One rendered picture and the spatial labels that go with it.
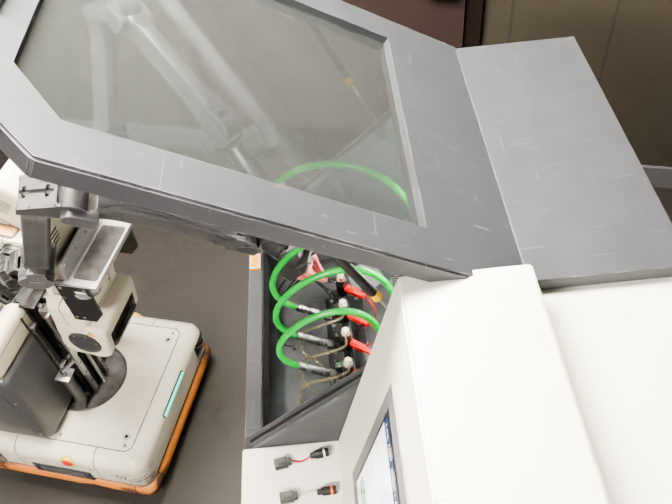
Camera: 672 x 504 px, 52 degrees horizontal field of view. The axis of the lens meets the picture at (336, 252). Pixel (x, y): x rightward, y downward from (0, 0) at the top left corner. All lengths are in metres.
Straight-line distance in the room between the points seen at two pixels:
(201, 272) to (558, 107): 2.10
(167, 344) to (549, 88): 1.72
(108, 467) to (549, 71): 1.86
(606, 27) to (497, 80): 1.55
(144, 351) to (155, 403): 0.23
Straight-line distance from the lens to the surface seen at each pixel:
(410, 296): 1.11
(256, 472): 1.62
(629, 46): 3.20
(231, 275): 3.22
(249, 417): 1.71
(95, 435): 2.62
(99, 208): 1.41
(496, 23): 3.11
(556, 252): 1.26
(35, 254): 1.66
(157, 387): 2.64
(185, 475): 2.76
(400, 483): 1.09
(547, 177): 1.39
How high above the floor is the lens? 2.44
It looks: 49 degrees down
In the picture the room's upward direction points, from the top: 7 degrees counter-clockwise
